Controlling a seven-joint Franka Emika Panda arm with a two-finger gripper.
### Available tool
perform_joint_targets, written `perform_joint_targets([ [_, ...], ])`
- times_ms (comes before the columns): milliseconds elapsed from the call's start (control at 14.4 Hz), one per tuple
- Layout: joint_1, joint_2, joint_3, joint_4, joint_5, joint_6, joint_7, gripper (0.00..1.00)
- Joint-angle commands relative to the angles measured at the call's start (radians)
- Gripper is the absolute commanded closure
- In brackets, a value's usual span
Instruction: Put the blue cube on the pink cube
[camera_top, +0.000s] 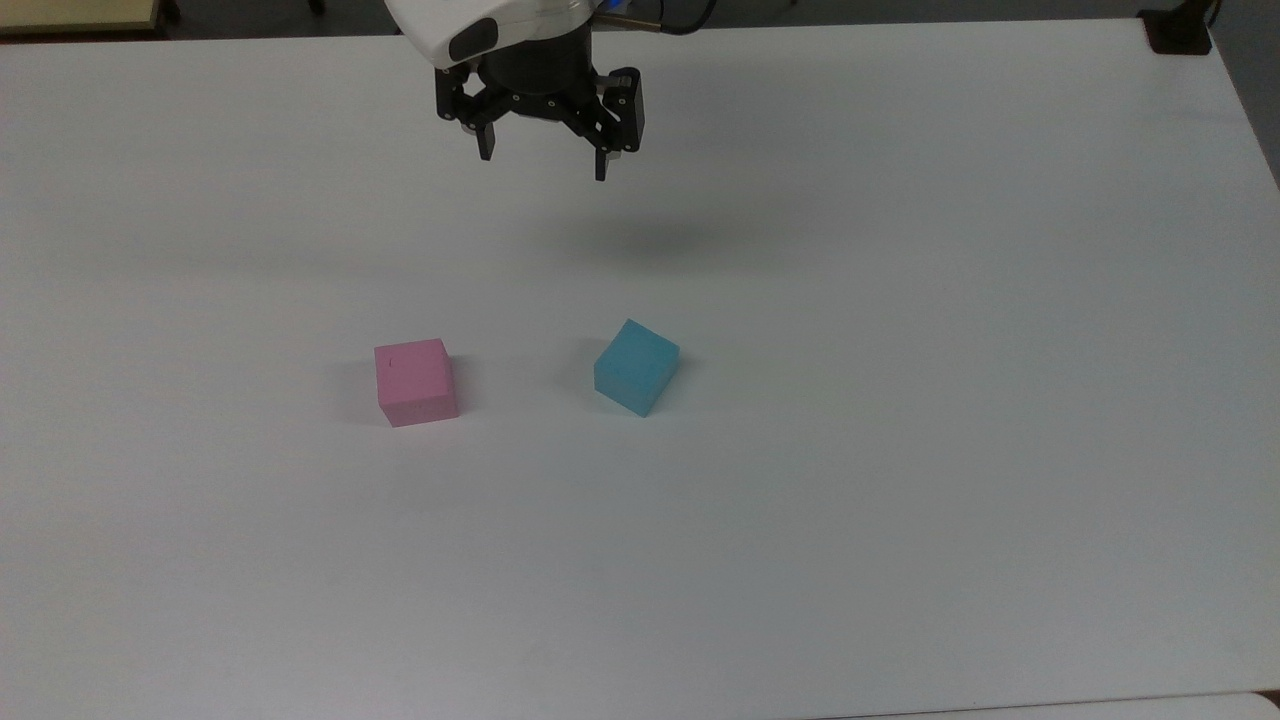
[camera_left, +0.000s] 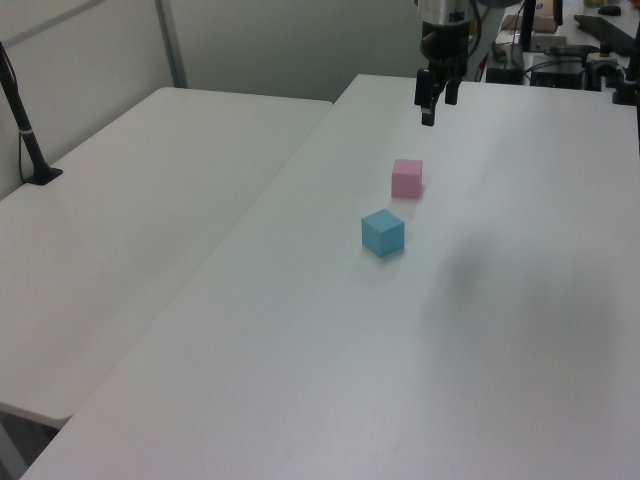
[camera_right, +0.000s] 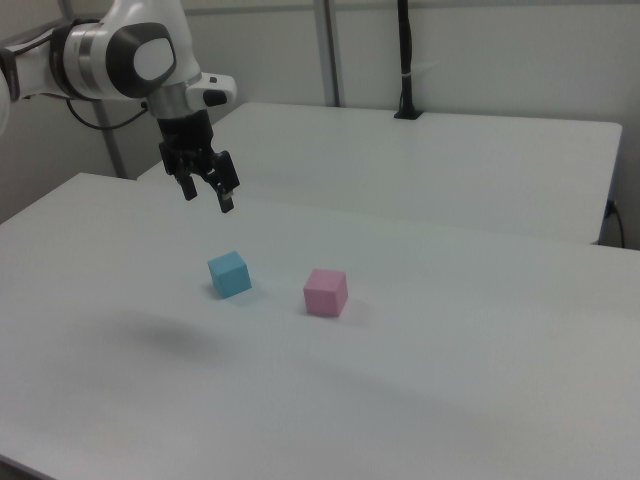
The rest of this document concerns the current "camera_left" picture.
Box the black clamp stand pole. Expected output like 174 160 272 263
611 0 640 106

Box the black equipment box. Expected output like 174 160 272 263
529 44 601 91

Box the black camera stand pole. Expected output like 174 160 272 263
0 40 64 187

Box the pink foam cube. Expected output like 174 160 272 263
390 158 425 199

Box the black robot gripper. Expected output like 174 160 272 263
413 19 472 127

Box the black monitor stand pole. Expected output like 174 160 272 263
518 0 536 54

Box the blue foam cube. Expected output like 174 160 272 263
360 208 406 260

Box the black table clamp bracket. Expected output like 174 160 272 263
485 65 525 85

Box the black keyboard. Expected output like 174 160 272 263
573 13 639 58

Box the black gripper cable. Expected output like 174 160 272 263
465 0 494 81

